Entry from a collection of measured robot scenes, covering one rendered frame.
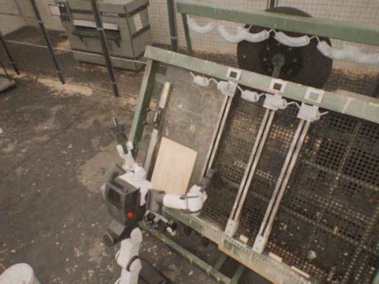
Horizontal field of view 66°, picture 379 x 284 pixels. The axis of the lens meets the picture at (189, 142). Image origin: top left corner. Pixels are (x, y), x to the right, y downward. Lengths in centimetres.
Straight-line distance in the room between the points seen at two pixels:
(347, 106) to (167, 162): 145
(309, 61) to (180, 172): 135
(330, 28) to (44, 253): 345
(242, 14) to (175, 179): 144
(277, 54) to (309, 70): 28
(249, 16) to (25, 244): 332
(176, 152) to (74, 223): 183
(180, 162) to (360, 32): 158
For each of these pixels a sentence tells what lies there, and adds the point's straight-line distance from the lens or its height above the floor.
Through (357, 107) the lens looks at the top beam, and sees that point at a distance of 195.
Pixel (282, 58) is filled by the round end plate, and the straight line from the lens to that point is 250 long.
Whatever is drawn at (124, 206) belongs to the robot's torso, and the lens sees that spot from 204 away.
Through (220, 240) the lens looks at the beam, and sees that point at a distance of 240.
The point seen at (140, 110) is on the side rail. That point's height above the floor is 145.
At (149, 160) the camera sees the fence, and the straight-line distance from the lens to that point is 265.
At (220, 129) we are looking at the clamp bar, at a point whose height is 155.
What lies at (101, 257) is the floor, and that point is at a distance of 348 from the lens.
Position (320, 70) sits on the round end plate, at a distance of 248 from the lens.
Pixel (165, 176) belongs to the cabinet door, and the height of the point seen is 103.
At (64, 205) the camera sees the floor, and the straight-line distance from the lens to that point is 409.
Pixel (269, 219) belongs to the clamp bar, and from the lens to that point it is 216.
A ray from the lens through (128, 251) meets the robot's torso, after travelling 252.
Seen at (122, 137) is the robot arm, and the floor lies 151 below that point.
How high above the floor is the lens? 289
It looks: 40 degrees down
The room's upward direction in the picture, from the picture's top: 4 degrees counter-clockwise
